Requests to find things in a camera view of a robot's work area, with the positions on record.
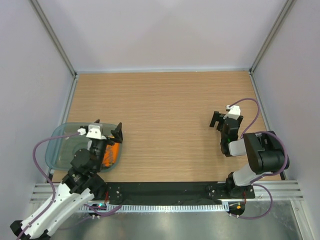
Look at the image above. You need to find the left aluminium frame post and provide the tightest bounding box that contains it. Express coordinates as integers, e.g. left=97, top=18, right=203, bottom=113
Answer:
left=28, top=0, right=77, bottom=78

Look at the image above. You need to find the orange grey patterned towel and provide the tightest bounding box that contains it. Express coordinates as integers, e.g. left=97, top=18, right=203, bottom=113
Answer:
left=102, top=142, right=121, bottom=169

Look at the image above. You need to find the aluminium rail front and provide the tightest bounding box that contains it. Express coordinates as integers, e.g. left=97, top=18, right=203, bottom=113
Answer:
left=29, top=180, right=304, bottom=204

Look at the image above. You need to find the aluminium frame post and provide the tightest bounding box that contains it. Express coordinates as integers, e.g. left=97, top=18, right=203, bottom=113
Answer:
left=248, top=0, right=297, bottom=75
left=28, top=0, right=77, bottom=78

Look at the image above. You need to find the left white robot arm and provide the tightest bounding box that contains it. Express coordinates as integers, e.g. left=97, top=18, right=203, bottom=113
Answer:
left=10, top=121, right=124, bottom=240

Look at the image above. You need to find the blue translucent plastic tray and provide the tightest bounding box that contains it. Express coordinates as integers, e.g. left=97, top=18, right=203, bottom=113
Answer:
left=45, top=122, right=123, bottom=173

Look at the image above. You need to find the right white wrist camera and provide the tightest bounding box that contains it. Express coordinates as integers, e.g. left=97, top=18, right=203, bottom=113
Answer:
left=223, top=105, right=241, bottom=120

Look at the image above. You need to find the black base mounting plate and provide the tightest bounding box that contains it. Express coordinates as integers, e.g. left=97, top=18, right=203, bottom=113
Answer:
left=107, top=181, right=255, bottom=206

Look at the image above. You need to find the right aluminium frame post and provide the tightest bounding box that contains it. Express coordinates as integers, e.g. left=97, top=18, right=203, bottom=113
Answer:
left=248, top=0, right=297, bottom=75

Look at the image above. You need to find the white slotted cable duct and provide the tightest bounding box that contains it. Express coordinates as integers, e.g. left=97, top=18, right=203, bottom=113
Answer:
left=76, top=202, right=229, bottom=213

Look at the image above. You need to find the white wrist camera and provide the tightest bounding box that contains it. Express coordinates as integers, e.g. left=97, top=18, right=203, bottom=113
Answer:
left=223, top=105, right=241, bottom=120
left=77, top=119, right=107, bottom=140

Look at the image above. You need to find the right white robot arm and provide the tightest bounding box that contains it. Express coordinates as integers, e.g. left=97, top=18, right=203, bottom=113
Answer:
left=207, top=111, right=290, bottom=200

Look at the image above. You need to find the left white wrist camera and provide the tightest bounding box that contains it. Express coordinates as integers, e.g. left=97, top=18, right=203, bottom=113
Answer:
left=77, top=119, right=107, bottom=140

